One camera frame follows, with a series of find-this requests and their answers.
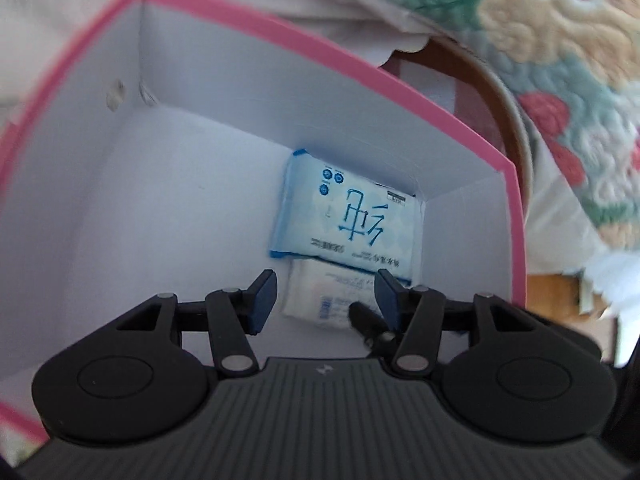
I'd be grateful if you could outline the white tissue pack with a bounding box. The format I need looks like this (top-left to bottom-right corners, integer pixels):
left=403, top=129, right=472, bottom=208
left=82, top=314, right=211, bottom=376
left=281, top=259, right=381, bottom=330

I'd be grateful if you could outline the blue tissue pack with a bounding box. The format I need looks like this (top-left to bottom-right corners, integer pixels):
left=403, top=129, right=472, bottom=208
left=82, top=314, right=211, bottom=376
left=269, top=150, right=424, bottom=283

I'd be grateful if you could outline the pink storage box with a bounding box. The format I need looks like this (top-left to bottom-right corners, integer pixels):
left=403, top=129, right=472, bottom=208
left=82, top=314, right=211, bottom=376
left=0, top=0, right=528, bottom=456

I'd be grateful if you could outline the checkered pastel rug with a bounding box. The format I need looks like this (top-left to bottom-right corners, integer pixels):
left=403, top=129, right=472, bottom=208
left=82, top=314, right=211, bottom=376
left=382, top=37, right=533, bottom=211

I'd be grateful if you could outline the floral quilt bedspread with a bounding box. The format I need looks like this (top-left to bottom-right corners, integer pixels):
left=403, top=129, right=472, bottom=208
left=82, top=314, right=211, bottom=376
left=386, top=0, right=639, bottom=250

